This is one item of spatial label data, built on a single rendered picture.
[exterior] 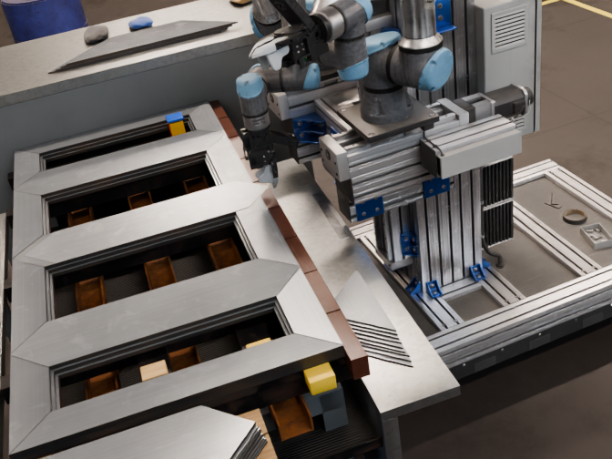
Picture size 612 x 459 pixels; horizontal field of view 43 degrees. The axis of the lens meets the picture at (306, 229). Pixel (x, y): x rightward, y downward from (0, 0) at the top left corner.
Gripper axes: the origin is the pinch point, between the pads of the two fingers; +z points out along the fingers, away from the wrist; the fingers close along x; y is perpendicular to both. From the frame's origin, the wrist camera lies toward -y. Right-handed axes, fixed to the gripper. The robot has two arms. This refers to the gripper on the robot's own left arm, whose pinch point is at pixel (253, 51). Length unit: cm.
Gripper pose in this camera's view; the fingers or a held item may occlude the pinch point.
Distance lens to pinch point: 169.0
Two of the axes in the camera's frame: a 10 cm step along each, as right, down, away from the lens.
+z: -6.7, 4.9, -5.6
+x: -7.0, -1.7, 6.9
